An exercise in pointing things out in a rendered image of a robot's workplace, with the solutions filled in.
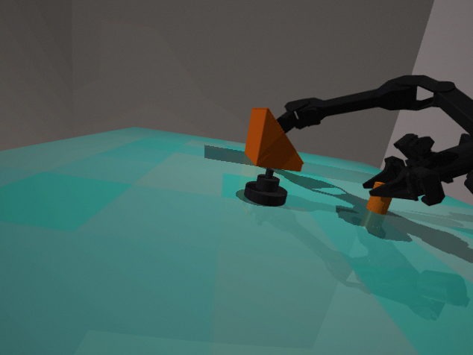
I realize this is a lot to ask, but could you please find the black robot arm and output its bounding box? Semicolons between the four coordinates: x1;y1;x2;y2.
277;75;473;194

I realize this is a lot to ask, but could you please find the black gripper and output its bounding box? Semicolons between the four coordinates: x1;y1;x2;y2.
363;151;458;206

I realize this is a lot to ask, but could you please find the orange knob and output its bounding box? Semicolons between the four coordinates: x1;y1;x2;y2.
366;182;392;215

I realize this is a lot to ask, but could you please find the dark grey round pedestal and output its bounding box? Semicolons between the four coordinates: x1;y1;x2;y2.
244;168;288;207

